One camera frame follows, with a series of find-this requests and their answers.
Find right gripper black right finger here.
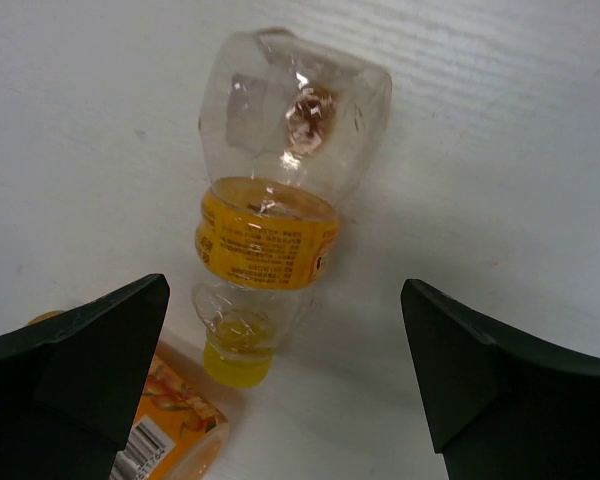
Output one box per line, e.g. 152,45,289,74
401,279,600,479

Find orange juice bottle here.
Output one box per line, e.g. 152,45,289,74
27,309,231,480

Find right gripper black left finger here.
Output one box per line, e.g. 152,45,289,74
0,274,170,479

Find clear bottle yellow cap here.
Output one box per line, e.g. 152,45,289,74
192,28,392,388

